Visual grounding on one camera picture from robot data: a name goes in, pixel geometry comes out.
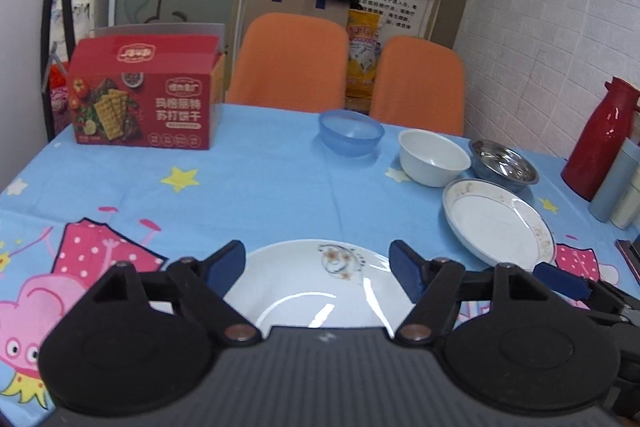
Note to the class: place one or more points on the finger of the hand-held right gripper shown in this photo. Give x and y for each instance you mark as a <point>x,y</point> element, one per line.
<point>560,279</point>

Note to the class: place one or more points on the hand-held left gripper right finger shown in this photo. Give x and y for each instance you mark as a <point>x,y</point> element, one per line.
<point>406,272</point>

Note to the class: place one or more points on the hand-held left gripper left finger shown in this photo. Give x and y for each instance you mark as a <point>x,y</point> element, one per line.
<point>227,266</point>

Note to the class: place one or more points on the white plate with flower print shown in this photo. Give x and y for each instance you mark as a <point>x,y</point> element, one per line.
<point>310,287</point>

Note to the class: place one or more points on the white plate with gold rim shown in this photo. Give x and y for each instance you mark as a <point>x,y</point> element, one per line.
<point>495,222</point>

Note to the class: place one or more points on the white ceramic bowl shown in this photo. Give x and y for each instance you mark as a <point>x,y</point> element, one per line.
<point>432,159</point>

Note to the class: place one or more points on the stainless steel bowl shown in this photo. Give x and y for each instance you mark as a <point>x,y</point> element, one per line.
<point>505,164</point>

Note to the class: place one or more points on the blue plastic bowl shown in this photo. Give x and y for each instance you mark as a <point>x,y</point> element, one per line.
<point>350,134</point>

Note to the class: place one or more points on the dark flat device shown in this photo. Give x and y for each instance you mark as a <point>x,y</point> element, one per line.
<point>630,254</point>

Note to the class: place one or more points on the blue cartoon printed tablecloth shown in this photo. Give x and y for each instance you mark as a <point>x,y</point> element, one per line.
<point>275,192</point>

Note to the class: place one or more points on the pale green cup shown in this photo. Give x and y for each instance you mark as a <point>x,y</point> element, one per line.
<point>629,204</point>

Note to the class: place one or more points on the grey-blue cup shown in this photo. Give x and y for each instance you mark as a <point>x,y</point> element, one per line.
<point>612,187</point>

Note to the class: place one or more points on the red thermos jug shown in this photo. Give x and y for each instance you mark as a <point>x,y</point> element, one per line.
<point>597,142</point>

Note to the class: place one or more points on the red cracker box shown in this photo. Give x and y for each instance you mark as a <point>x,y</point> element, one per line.
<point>150,107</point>

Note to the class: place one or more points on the orange chair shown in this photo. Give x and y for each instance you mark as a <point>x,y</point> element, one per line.
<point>287,62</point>
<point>417,82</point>

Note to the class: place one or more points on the yellow snack bag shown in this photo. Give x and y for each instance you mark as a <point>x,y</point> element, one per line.
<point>362,57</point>

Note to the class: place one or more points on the red patterned bag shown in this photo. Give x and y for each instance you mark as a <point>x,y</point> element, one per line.
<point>57,94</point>

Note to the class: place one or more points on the brown paper bag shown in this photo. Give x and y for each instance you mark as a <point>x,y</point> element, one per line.
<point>295,4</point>

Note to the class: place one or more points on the black metal frame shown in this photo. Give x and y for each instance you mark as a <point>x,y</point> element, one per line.
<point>55,7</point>

